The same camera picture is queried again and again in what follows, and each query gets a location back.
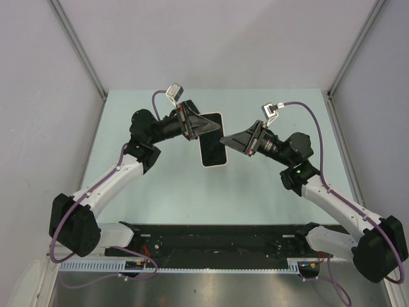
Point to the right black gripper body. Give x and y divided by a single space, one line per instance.
259 138

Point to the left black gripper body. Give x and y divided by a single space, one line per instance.
183 112

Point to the black phone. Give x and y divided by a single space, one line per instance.
212 152

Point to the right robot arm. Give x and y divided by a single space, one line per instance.
374 244

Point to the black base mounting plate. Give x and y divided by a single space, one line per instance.
208 248

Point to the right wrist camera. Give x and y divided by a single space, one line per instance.
271 112

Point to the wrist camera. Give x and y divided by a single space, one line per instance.
173 93
271 112

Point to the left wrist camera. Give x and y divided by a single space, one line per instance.
173 93

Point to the right aluminium side rail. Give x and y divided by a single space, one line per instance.
344 151

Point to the aluminium front frame rail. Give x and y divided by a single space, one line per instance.
318 239

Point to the left aluminium frame post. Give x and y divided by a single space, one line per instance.
77 46

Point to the aluminium frame post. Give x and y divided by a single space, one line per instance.
358 42
77 46

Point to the right aluminium frame post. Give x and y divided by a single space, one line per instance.
358 42

